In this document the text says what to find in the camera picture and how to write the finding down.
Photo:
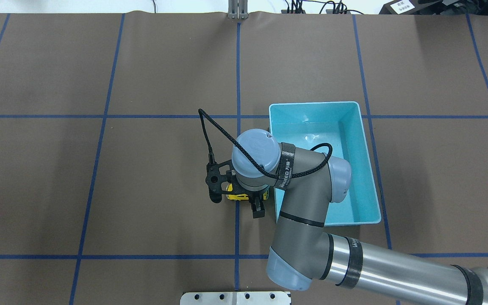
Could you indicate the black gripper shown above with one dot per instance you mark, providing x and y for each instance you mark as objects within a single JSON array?
[{"x": 257, "y": 206}]

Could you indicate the yellow beetle toy car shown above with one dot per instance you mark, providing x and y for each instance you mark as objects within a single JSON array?
[{"x": 242, "y": 197}]

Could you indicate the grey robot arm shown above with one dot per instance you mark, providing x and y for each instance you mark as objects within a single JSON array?
[{"x": 301, "y": 251}]

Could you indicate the turquoise plastic bin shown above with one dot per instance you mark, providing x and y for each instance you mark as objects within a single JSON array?
[{"x": 340, "y": 124}]

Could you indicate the black box with label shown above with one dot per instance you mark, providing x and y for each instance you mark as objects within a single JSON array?
[{"x": 401, "y": 7}]

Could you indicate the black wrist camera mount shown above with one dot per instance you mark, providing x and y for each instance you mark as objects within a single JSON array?
[{"x": 217, "y": 174}]

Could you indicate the white metal base plate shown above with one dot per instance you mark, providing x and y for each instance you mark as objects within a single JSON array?
[{"x": 237, "y": 298}]

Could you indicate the aluminium frame post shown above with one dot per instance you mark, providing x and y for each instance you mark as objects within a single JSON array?
[{"x": 238, "y": 9}]

